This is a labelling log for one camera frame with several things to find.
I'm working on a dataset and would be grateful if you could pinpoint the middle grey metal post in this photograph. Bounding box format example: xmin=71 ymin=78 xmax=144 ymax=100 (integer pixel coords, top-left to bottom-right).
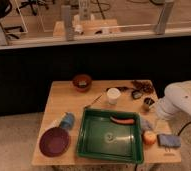
xmin=61 ymin=5 xmax=74 ymax=41

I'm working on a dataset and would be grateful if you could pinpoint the right grey metal post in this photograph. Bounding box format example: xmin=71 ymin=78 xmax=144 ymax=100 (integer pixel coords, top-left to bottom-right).
xmin=155 ymin=0 xmax=174 ymax=35

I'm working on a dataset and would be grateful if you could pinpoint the orange fruit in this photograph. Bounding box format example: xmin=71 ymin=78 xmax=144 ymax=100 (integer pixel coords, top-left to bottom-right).
xmin=143 ymin=131 xmax=157 ymax=145

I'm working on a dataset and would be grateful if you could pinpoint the small black container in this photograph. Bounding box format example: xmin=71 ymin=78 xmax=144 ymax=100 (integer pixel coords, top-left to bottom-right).
xmin=131 ymin=90 xmax=143 ymax=99

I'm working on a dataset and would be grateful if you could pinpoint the white paper cup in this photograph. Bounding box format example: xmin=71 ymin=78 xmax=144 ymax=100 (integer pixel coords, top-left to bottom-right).
xmin=107 ymin=88 xmax=121 ymax=105

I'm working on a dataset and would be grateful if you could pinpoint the blue sponge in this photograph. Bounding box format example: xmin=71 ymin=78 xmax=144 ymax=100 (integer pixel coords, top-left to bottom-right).
xmin=157 ymin=134 xmax=181 ymax=148

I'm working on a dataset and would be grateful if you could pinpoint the dark tangled object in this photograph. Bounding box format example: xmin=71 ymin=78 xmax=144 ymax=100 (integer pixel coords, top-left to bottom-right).
xmin=132 ymin=80 xmax=154 ymax=94

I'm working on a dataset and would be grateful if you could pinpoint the wooden platform with white objects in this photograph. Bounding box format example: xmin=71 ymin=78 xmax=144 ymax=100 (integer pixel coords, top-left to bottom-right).
xmin=52 ymin=13 xmax=122 ymax=38

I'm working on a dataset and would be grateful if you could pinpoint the orange hot dog sausage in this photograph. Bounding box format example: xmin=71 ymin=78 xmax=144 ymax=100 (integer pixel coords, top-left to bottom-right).
xmin=110 ymin=117 xmax=135 ymax=125

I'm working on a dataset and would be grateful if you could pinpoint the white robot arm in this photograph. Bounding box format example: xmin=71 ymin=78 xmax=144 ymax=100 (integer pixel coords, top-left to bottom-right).
xmin=155 ymin=80 xmax=191 ymax=120

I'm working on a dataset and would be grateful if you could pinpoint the wooden table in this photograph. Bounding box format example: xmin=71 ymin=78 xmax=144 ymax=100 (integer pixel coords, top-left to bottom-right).
xmin=31 ymin=79 xmax=183 ymax=167

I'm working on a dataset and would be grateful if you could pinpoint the small brown bowl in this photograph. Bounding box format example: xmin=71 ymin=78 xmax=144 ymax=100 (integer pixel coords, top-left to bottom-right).
xmin=72 ymin=74 xmax=92 ymax=92

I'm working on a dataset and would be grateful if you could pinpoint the green plastic tray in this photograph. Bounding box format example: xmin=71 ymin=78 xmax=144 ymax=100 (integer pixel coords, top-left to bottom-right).
xmin=76 ymin=108 xmax=144 ymax=164

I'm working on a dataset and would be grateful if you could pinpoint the black cable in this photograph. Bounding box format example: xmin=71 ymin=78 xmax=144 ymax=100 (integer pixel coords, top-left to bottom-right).
xmin=177 ymin=119 xmax=191 ymax=137

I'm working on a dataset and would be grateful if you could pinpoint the small brown jar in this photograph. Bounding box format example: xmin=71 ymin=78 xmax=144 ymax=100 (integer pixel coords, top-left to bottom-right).
xmin=142 ymin=97 xmax=155 ymax=111

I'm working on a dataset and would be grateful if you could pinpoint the dark red plate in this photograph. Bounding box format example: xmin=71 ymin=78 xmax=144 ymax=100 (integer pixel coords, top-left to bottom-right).
xmin=39 ymin=127 xmax=70 ymax=157

